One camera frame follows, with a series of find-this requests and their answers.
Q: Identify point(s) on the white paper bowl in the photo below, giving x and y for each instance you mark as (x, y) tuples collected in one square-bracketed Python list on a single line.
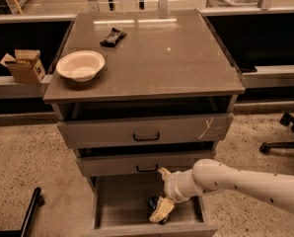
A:
[(80, 66)]

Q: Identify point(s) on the black metal leg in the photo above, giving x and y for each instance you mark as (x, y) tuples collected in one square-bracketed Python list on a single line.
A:
[(36, 201)]

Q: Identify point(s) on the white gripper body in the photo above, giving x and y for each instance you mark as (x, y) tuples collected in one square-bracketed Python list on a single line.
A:
[(170, 187)]

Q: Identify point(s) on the small cardboard box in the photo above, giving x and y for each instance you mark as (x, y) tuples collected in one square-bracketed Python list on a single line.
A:
[(25, 66)]

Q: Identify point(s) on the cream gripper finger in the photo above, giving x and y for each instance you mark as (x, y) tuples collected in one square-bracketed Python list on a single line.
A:
[(165, 173), (164, 207)]

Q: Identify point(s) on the grey top drawer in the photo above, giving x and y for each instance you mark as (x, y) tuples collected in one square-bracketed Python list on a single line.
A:
[(143, 131)]

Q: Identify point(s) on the black snack wrapper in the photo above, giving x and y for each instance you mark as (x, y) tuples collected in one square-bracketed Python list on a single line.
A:
[(113, 38)]

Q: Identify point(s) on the grey open bottom drawer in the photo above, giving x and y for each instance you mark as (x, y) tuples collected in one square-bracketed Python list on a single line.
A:
[(121, 209)]

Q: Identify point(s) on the grey middle drawer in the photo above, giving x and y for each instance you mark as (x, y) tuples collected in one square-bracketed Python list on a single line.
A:
[(140, 163)]

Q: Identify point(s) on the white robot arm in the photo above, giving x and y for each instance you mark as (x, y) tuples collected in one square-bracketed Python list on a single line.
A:
[(207, 176)]

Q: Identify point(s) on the grey drawer cabinet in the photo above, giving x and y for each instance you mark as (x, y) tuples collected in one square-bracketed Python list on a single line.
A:
[(169, 64)]

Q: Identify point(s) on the blue pepsi can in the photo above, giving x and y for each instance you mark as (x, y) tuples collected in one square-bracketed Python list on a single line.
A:
[(152, 204)]

